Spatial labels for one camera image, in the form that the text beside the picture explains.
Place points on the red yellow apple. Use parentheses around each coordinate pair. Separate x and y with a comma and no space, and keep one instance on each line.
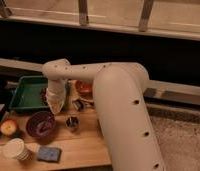
(8,127)

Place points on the small metal cup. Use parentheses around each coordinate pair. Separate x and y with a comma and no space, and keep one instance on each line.
(72,122)

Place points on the blue sponge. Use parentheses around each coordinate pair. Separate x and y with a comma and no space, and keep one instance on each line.
(48,154)

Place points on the silver metal fork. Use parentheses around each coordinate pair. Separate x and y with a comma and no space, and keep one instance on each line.
(43,127)

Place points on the green plastic tray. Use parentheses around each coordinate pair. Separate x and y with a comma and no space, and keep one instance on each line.
(27,97)

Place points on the dark pine cone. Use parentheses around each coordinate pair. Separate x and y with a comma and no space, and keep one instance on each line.
(43,95)

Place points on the black silver small can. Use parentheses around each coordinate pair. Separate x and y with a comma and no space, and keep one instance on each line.
(78,104)

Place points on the orange bowl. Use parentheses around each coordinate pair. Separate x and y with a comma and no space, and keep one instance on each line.
(83,88)

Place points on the black handled knife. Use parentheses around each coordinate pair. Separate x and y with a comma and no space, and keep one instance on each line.
(88,103)

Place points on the purple bowl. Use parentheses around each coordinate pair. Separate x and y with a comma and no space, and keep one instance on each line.
(36,120)

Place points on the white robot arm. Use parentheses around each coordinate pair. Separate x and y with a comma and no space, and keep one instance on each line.
(118,89)

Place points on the white paper cup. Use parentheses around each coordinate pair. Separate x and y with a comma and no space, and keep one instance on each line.
(16,149)

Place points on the wooden table board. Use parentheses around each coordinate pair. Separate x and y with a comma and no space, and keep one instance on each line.
(81,147)

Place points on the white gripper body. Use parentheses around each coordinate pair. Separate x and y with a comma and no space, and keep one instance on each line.
(55,101)

